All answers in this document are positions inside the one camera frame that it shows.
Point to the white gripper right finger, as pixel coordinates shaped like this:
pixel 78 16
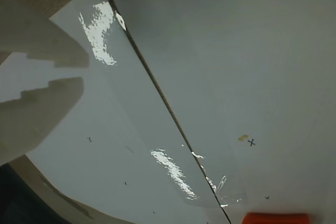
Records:
pixel 47 43

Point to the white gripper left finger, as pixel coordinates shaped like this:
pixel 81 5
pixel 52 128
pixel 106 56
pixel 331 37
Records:
pixel 39 119

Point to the orange square silicone piece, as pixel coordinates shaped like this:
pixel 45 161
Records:
pixel 275 218

